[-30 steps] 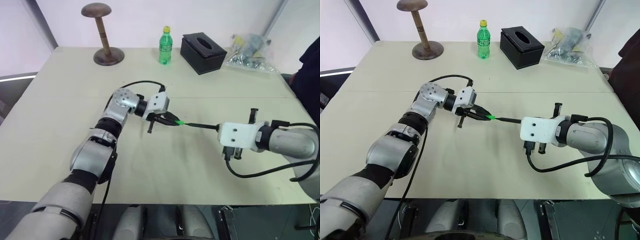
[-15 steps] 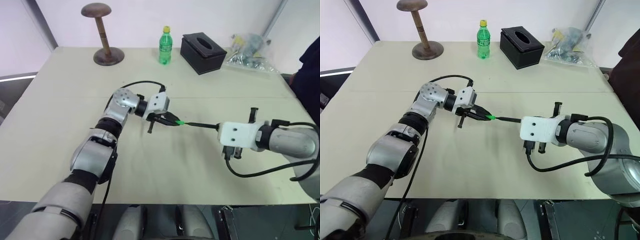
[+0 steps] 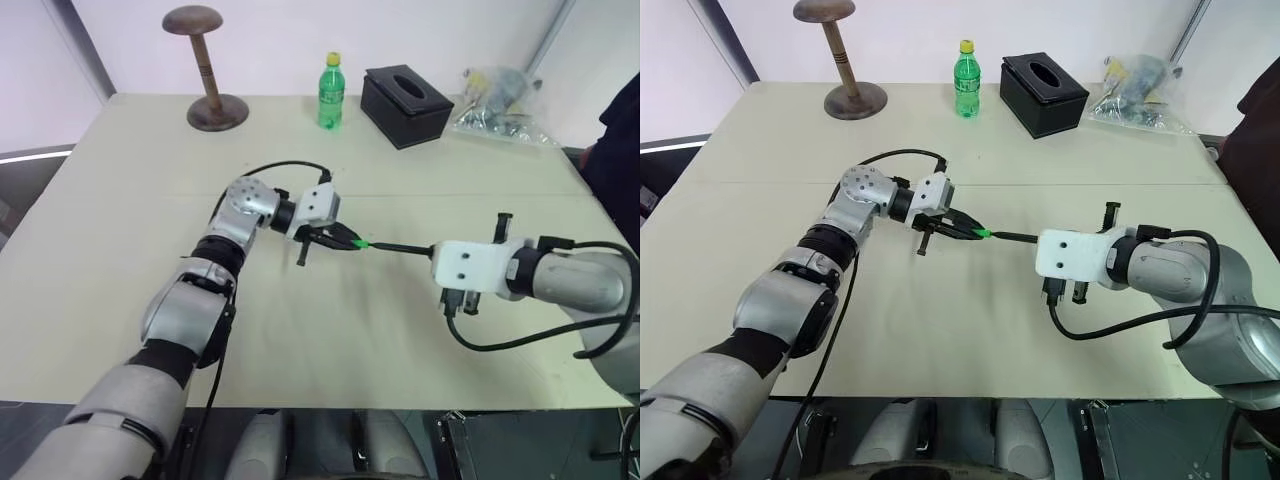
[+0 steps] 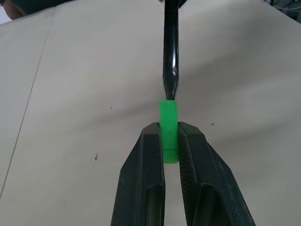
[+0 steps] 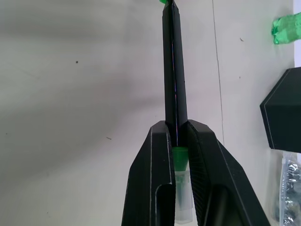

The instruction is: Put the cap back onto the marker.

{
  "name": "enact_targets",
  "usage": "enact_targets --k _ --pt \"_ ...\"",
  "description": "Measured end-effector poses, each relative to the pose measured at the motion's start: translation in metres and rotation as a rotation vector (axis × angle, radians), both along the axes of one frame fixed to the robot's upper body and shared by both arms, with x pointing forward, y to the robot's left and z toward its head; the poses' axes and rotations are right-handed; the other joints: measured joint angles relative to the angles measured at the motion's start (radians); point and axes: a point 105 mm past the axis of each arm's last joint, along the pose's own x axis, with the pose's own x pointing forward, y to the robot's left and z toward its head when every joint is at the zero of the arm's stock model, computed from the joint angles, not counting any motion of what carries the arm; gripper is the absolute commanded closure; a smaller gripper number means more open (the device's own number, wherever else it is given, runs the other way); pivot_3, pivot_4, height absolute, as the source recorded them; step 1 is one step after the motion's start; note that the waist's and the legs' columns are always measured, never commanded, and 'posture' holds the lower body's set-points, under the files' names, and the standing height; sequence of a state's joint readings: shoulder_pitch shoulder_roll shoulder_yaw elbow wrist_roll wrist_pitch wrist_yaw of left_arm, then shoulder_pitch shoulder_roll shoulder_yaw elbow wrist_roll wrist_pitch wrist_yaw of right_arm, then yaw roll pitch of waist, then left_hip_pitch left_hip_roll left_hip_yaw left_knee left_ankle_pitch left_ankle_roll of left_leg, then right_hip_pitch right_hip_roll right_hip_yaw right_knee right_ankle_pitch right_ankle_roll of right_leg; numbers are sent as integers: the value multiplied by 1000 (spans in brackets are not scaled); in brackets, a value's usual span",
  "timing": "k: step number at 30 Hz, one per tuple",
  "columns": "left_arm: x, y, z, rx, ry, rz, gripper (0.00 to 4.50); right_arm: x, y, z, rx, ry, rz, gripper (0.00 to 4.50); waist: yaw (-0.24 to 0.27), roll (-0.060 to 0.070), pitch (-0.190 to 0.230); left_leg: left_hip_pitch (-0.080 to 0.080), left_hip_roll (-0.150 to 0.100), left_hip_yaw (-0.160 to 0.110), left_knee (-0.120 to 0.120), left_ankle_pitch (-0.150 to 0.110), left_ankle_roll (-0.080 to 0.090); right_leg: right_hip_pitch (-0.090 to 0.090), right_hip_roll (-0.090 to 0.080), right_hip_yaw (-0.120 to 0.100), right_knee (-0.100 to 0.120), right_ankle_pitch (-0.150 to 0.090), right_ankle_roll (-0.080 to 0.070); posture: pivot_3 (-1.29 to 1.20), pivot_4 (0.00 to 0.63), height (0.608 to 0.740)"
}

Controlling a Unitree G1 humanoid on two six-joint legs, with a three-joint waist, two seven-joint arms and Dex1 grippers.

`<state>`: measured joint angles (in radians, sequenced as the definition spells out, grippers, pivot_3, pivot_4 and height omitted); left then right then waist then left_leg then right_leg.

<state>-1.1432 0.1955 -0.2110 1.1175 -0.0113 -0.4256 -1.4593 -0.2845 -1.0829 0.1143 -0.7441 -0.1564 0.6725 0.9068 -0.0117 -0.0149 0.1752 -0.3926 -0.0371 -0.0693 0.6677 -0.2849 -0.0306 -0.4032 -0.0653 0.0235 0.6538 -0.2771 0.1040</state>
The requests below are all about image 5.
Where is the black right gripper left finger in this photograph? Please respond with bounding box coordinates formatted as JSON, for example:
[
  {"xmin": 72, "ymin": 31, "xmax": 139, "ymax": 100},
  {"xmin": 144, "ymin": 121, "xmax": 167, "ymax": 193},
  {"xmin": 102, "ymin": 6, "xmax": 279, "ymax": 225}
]
[{"xmin": 121, "ymin": 1, "xmax": 177, "ymax": 226}]

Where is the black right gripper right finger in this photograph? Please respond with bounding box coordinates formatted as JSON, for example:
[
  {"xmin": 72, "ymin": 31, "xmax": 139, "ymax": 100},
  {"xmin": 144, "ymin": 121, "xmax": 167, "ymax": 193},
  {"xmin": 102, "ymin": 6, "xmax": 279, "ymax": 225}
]
[{"xmin": 170, "ymin": 0, "xmax": 271, "ymax": 226}]

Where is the clear tube with green cap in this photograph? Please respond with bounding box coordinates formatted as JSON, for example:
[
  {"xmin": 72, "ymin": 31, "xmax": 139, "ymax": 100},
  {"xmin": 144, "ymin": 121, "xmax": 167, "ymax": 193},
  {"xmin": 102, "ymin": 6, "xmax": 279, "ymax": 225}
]
[{"xmin": 171, "ymin": 146, "xmax": 194, "ymax": 223}]

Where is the clear plastic bag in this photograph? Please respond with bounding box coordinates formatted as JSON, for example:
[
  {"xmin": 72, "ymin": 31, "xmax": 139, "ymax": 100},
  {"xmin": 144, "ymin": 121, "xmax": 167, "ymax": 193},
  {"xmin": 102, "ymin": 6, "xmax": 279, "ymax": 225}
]
[{"xmin": 270, "ymin": 150, "xmax": 301, "ymax": 226}]

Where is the black box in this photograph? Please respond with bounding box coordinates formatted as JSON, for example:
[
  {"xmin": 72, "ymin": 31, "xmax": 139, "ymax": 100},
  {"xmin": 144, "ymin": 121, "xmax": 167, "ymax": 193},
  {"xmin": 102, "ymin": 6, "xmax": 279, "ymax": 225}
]
[{"xmin": 259, "ymin": 66, "xmax": 301, "ymax": 152}]

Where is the crumpled green plastic object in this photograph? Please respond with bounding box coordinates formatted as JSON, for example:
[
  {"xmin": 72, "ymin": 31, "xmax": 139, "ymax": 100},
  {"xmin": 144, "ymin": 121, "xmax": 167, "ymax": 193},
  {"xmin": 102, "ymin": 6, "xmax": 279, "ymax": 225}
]
[{"xmin": 272, "ymin": 14, "xmax": 301, "ymax": 45}]

